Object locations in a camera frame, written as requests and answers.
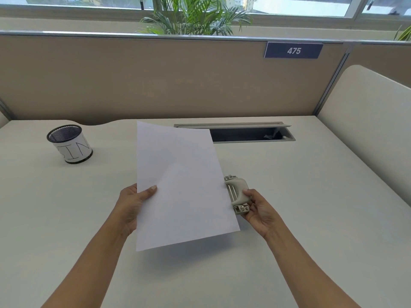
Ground green palm plant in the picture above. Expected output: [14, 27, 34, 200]
[138, 0, 254, 36]

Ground person's right forearm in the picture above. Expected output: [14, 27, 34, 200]
[264, 223, 362, 308]

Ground green plant leaves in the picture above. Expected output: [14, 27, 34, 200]
[393, 25, 411, 42]

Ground beige hole punch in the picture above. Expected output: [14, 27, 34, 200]
[223, 175, 251, 216]

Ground person's right hand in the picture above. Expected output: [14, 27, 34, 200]
[242, 188, 286, 240]

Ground black mesh pen cup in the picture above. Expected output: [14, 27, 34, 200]
[46, 124, 94, 164]

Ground blue desk label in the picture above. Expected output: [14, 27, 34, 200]
[264, 42, 324, 59]

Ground person's left hand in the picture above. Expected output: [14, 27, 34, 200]
[114, 184, 158, 240]

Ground white side divider panel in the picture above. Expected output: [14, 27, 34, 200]
[316, 64, 411, 211]

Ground window frame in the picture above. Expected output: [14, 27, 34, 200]
[0, 0, 411, 31]

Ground white paper sheet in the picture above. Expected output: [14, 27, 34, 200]
[135, 121, 241, 252]

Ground person's left forearm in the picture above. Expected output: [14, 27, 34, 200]
[40, 218, 138, 308]

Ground beige cubicle partition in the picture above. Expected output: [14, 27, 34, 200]
[0, 31, 411, 126]

